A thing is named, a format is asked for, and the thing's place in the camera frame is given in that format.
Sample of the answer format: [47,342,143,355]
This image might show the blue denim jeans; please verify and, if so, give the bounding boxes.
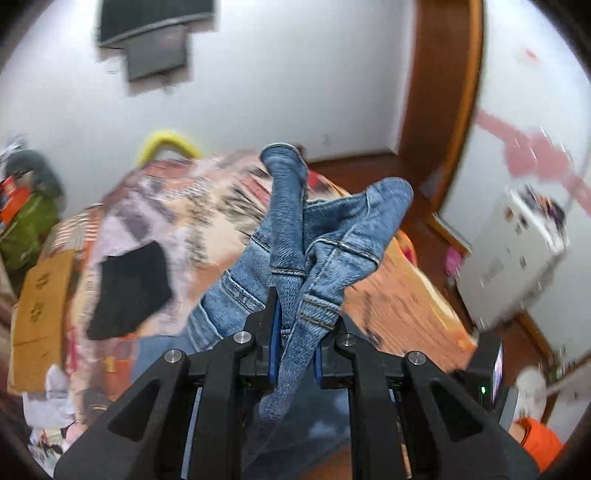
[133,144,414,479]

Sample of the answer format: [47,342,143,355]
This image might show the person right hand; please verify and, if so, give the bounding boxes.
[509,417,531,445]

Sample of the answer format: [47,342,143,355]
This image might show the white cabinet with stickers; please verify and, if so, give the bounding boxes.
[456,186,569,331]

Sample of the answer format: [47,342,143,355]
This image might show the white papers pile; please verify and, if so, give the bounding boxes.
[22,365,84,477]

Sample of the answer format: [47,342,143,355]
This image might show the black folded garment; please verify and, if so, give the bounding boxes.
[86,241,172,341]

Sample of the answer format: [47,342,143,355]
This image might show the flat cardboard box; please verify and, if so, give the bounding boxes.
[11,250,74,393]

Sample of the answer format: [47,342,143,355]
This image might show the patterned bed blanket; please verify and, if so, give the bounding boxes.
[44,151,475,427]

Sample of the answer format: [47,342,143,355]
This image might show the yellow curved headboard piece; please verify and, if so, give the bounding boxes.
[136,130,201,168]

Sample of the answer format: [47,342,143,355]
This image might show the orange box on pile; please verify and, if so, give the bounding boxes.
[1,176,32,224]

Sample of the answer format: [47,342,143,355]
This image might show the wooden door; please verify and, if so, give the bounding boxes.
[398,1,484,213]

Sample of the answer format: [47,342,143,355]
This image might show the small dark wall monitor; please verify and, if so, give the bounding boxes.
[124,25,187,81]

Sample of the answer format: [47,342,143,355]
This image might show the black wall television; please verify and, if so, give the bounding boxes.
[97,0,215,47]

